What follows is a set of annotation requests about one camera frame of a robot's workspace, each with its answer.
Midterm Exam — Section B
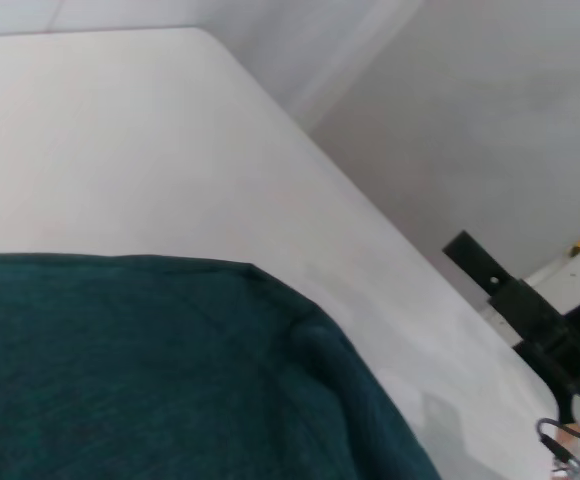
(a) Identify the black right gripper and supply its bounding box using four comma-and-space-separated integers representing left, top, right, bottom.
441, 229, 580, 427

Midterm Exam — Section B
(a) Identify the dark teal lunch bag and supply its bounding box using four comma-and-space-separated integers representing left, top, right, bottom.
0, 252, 442, 480

